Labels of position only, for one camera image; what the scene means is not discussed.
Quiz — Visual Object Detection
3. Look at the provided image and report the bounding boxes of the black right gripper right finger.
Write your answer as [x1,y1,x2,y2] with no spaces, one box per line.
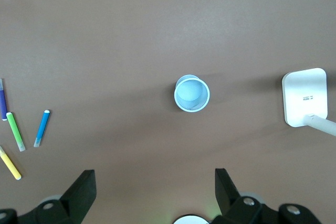
[214,168,279,224]

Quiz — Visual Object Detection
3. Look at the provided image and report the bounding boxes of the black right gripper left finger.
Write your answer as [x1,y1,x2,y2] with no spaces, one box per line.
[16,169,97,224]

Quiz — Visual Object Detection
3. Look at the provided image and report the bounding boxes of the blue marker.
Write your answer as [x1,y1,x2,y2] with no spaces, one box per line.
[33,109,51,148]

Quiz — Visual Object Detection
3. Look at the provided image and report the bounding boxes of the yellow marker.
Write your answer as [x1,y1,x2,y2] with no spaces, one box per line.
[0,145,23,181]

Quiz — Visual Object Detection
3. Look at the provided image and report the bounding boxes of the green marker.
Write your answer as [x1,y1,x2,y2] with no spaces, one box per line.
[6,112,27,153]

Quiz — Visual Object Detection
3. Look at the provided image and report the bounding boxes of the translucent blue plastic cup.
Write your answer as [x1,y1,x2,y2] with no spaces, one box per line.
[174,74,211,113]

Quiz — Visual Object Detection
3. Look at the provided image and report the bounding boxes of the purple marker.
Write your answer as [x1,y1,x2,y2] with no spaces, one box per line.
[0,78,8,122]

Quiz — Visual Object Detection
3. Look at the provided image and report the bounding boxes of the white desk lamp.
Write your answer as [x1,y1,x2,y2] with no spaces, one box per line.
[281,67,336,137]

